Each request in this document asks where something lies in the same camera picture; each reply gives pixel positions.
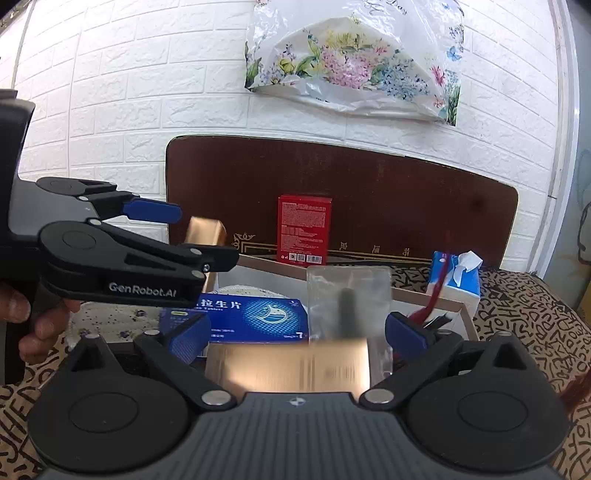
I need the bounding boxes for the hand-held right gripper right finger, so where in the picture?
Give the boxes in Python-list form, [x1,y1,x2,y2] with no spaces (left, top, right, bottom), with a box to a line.
[359,311,532,411]

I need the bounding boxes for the dark brown wooden headboard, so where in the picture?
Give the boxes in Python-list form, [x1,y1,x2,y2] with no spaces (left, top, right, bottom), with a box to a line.
[165,135,519,278]

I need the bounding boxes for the red carton box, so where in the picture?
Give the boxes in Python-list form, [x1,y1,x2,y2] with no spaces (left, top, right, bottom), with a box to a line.
[277,195,333,266]

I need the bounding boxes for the floral plastic bag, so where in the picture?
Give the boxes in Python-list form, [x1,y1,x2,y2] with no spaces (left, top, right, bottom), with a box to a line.
[244,0,464,126]

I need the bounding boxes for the small gold box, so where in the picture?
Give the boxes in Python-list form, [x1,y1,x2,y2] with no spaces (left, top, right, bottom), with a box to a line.
[185,215,228,248]

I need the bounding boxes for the cardboard container box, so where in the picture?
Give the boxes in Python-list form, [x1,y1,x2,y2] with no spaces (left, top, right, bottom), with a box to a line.
[69,253,478,384]

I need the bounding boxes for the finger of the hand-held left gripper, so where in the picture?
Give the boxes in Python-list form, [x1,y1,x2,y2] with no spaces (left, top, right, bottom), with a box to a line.
[98,222,241,279]
[78,180,184,222]

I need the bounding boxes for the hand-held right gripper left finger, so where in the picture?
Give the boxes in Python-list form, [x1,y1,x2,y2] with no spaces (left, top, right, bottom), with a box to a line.
[60,314,237,414]

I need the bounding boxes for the blue medicine box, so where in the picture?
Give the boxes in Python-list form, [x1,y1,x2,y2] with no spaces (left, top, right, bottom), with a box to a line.
[159,295,310,345]

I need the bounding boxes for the shiny copper box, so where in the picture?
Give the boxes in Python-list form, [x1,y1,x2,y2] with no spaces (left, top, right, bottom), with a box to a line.
[205,337,373,400]

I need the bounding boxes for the dark red feather duster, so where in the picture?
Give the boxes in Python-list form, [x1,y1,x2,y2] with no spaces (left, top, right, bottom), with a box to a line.
[405,233,459,334]

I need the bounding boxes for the grey panel with cat drawing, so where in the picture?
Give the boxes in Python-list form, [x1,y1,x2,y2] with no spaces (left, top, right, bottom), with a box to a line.
[554,0,591,311]

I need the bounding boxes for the person's left hand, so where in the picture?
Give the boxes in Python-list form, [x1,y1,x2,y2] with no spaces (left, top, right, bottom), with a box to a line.
[0,282,82,365]

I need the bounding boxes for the blue tissue pack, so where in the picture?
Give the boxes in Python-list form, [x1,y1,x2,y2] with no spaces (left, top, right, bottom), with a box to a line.
[427,250,484,319]

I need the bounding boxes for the letter printed blanket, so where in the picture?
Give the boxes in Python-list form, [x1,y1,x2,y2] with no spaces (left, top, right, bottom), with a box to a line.
[0,265,591,480]

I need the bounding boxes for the clear plastic pouch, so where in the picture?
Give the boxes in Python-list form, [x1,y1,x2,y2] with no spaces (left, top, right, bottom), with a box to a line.
[307,265,393,376]

